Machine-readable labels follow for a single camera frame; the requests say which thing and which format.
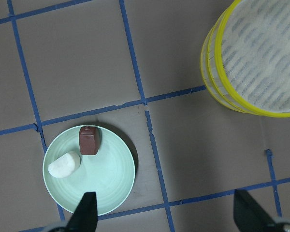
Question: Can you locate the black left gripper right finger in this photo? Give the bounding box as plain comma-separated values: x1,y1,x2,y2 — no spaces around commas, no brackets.
233,189,276,232

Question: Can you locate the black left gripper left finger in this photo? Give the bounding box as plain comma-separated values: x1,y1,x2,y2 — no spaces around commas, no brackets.
65,192,98,232

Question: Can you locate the white bun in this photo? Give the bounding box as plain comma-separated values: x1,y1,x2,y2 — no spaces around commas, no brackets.
48,151,81,179

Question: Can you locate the yellow top steamer layer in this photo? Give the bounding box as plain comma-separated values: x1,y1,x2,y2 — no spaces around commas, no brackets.
214,0,290,117

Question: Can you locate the yellow steamer layer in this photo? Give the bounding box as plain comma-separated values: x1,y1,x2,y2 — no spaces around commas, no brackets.
200,28,253,114
214,0,290,117

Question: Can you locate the yellow bottom steamer layer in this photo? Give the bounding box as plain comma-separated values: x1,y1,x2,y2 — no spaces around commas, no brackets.
200,28,253,114

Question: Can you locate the light green plate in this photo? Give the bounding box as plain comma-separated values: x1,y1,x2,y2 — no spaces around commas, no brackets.
43,126,136,215

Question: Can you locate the brown bun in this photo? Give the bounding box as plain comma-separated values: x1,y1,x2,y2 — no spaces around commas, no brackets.
79,126,101,155

